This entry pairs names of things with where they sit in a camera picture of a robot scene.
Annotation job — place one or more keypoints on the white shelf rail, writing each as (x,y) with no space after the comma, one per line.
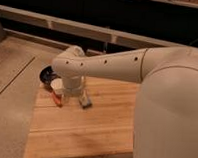
(84,30)

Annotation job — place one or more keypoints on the wooden table board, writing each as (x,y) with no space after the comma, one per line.
(70,131)

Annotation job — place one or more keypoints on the white ceramic cup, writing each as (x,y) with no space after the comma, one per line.
(57,86)

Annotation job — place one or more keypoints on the black bowl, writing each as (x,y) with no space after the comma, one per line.
(47,75)

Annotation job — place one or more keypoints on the small sponge block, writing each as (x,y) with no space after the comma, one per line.
(85,101)

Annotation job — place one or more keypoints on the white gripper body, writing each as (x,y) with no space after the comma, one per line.
(72,86)

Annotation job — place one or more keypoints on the orange carrot toy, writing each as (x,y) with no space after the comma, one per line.
(56,99)

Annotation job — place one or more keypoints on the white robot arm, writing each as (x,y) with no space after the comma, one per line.
(166,107)

